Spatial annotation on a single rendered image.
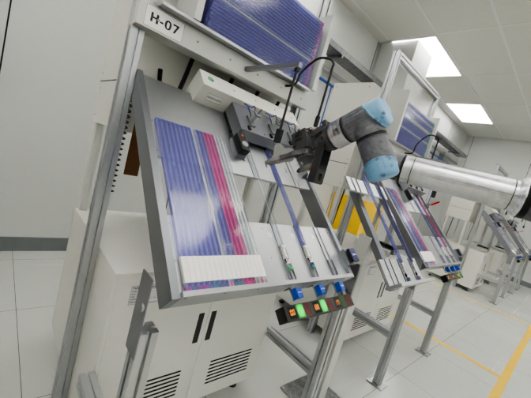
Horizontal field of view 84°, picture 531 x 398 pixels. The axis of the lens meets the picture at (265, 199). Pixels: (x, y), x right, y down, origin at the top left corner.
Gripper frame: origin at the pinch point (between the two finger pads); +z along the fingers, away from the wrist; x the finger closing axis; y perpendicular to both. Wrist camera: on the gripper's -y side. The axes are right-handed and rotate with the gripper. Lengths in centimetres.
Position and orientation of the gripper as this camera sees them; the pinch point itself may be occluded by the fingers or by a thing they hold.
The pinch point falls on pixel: (281, 170)
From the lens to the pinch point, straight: 94.2
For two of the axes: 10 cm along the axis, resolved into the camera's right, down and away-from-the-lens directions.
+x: -7.2, -1.2, -6.9
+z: -6.8, 2.9, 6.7
